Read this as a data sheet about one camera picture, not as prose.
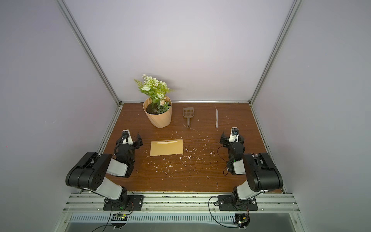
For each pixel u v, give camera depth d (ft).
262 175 1.45
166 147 3.12
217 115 3.65
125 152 2.25
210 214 2.30
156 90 2.87
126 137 2.45
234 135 2.50
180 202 2.44
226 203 2.38
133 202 2.38
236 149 2.24
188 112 3.72
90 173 1.50
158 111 3.13
